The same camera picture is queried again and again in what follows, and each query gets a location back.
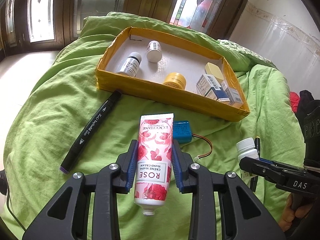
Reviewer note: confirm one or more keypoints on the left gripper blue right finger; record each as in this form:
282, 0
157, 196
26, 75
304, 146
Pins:
243, 216

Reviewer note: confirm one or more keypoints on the right hand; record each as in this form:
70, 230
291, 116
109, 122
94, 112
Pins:
289, 215

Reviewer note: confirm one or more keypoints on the cream plastic case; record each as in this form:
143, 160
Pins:
214, 70

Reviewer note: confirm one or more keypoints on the rose hand cream tube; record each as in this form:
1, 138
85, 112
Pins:
153, 171

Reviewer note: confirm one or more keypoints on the white bottle red label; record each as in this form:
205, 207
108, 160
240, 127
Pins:
154, 52

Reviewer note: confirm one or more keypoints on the black marker purple cap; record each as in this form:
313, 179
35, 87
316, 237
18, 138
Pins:
85, 135

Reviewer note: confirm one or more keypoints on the yellow cardboard tray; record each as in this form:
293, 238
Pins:
178, 55

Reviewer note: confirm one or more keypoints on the red cloth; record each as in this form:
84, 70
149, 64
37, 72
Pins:
294, 101

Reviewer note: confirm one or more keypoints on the blue battery pack with wires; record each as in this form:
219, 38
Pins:
183, 134

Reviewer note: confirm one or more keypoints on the yellow round jar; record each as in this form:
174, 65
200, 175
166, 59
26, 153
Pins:
175, 80

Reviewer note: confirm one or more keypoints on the black garment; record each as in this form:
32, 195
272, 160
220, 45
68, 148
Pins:
305, 106

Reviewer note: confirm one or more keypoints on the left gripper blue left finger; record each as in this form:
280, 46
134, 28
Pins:
87, 197

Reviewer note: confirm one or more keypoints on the small white medicine box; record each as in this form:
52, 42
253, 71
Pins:
233, 95

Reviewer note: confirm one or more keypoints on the white bottle dark collar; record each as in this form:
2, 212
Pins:
131, 65

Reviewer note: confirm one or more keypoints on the white bottle green label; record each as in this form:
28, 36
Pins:
246, 148

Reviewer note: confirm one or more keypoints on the green bed quilt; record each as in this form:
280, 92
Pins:
66, 97

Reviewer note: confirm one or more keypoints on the blue white medicine box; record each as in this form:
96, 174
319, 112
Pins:
209, 87

